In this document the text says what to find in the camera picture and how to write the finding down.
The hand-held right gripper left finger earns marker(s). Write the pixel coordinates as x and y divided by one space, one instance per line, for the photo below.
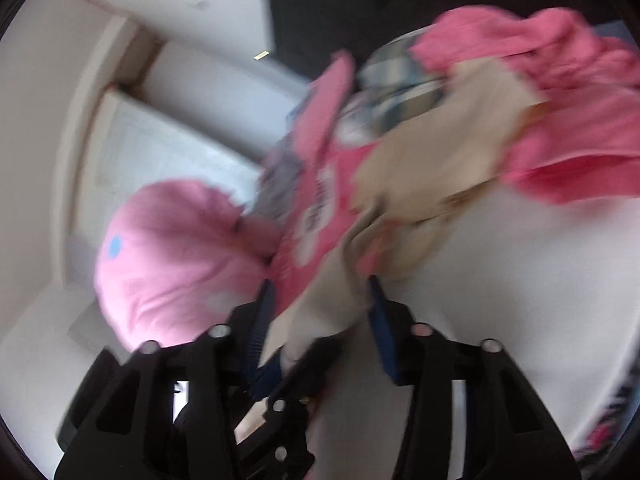
263 317

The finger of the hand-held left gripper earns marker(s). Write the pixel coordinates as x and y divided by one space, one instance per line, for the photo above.
290 430

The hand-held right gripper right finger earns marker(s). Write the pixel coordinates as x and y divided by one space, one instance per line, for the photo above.
385 340

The large beige cloth garment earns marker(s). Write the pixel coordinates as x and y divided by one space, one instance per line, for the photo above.
425 180

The person's left forearm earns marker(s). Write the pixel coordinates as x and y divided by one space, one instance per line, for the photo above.
170 260

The person's left hand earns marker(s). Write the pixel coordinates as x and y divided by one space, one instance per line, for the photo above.
257 240

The blue plaid cloth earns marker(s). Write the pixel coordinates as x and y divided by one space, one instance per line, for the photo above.
395 80

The pink floral bed sheet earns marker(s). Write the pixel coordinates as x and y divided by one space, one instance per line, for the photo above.
575 125

